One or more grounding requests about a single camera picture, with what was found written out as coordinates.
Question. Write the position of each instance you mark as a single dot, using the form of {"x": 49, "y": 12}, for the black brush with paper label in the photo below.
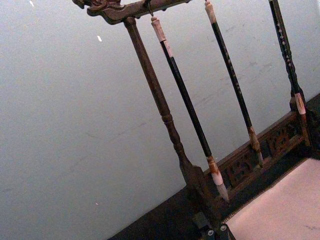
{"x": 186, "y": 100}

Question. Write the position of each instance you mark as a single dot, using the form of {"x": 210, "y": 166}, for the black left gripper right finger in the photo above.
{"x": 225, "y": 233}

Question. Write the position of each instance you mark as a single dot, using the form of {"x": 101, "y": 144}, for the carved dark wooden brush rack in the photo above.
{"x": 150, "y": 75}

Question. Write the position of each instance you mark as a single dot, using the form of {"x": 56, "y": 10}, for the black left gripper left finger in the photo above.
{"x": 203, "y": 231}

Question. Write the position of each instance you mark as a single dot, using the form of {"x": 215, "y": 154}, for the black brush with white dots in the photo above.
{"x": 283, "y": 42}

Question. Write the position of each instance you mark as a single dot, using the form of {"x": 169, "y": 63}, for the white felt mat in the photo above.
{"x": 280, "y": 207}

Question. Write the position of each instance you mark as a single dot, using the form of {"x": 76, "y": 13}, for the thin black calligraphy brush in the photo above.
{"x": 230, "y": 66}

